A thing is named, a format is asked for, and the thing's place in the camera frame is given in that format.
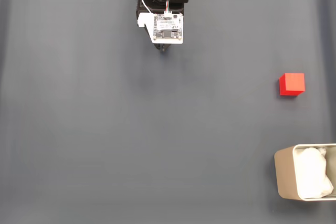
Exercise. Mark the red cube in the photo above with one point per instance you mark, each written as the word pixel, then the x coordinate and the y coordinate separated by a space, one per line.
pixel 292 83

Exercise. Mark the beige rounded box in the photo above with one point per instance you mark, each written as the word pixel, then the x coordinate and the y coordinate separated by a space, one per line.
pixel 286 174

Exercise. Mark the camera board on white mount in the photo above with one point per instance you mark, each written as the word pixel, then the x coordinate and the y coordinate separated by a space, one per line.
pixel 168 27

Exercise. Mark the white crumpled tissue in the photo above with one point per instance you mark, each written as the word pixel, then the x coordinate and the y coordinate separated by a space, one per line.
pixel 312 171

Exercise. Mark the dark grey table mat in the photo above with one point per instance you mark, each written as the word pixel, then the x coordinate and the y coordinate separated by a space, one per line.
pixel 105 108

